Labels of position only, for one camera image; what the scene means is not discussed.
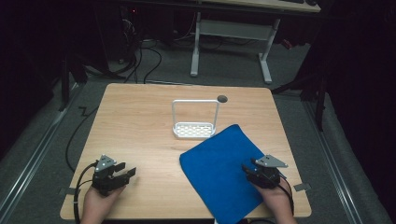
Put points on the small red object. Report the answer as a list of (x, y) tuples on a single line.
[(287, 44)]

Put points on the dark computer tower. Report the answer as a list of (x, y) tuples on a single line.
[(129, 28)]

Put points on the blue cloth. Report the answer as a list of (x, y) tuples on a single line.
[(218, 168)]

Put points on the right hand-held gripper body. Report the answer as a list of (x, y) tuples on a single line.
[(267, 175)]

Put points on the black metal stand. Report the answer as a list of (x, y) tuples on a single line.
[(319, 99), (64, 87)]

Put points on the grey tape piece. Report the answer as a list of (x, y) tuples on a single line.
[(67, 191), (302, 187)]

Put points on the metal floor rail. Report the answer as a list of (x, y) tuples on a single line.
[(34, 155), (336, 168)]

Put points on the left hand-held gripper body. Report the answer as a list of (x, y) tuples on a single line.
[(104, 179)]

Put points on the white-legged desk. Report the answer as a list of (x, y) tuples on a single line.
[(236, 29)]

